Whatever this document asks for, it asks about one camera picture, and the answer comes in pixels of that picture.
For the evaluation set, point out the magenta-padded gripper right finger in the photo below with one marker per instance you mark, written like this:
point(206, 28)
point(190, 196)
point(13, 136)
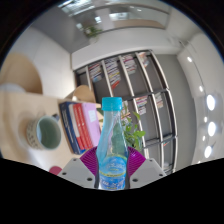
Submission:
point(150, 170)

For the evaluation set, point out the grey bookshelf unit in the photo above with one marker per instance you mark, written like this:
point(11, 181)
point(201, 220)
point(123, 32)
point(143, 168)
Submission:
point(153, 110)

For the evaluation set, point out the group of ceiling lights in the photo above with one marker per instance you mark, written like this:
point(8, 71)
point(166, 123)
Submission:
point(210, 128)

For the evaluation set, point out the green ceramic mug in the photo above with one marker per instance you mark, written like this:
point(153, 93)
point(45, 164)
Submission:
point(46, 133)

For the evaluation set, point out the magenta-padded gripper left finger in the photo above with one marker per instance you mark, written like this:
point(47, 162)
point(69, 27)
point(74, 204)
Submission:
point(73, 171)

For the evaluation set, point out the small leafy windowsill plant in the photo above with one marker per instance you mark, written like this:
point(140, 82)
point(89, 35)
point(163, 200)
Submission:
point(91, 31)

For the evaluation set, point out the clear bottle with teal cap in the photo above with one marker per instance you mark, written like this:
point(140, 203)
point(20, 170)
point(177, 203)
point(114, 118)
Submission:
point(112, 156)

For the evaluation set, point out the round-backed wooden chair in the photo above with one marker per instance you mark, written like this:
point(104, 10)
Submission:
point(81, 93)
point(20, 71)

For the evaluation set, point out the pink book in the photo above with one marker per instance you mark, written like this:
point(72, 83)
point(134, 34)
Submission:
point(91, 121)

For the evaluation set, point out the dark blue book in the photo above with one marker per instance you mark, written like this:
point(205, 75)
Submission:
point(68, 126)

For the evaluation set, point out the green potted plant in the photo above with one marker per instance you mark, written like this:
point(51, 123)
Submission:
point(135, 135)

